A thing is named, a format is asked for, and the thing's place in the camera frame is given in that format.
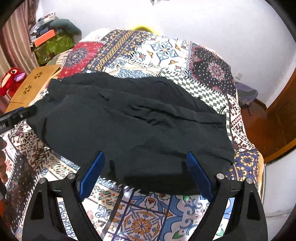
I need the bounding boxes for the pile of clothes and papers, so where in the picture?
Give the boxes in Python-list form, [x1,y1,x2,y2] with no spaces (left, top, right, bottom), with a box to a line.
[29,12,58,39]

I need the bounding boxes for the red striped curtain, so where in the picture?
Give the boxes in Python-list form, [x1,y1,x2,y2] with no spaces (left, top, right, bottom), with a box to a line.
[0,0,40,114]

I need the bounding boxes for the green patterned storage box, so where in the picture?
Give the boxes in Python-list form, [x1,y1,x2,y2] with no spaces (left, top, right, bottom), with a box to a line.
[33,34,74,66]

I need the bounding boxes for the grey backpack on floor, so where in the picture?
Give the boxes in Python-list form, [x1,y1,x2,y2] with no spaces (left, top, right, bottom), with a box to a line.
[235,82,258,107]

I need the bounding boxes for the yellow curved bed headboard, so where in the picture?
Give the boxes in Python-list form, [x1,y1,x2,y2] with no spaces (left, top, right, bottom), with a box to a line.
[131,26,159,36]

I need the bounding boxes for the black zip hoodie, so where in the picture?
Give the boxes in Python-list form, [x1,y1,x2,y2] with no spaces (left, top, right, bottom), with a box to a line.
[27,72,234,195]

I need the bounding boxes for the grey green pillow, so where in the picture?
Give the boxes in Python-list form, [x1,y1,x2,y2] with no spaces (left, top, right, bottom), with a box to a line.
[50,19,82,36]

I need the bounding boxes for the person's left hand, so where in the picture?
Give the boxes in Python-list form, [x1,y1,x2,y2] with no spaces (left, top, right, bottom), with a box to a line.
[0,138,8,183]

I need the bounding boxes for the brown wooden door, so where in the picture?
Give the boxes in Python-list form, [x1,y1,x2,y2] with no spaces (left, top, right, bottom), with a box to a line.
[264,72,295,163]

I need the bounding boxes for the orange box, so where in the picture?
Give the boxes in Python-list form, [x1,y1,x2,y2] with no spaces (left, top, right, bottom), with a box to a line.
[34,29,56,47]

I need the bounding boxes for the red plush toy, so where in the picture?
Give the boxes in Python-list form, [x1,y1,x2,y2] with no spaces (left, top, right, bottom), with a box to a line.
[1,67,27,98]

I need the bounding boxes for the patchwork patterned bedspread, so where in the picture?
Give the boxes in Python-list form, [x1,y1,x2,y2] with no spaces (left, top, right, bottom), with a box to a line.
[3,30,264,240]

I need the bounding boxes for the white wall socket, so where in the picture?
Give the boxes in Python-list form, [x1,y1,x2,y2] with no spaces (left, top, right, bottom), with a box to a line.
[235,72,242,80]

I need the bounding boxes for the bamboo lap desk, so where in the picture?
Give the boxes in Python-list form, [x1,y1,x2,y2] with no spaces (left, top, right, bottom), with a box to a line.
[5,65,61,113]

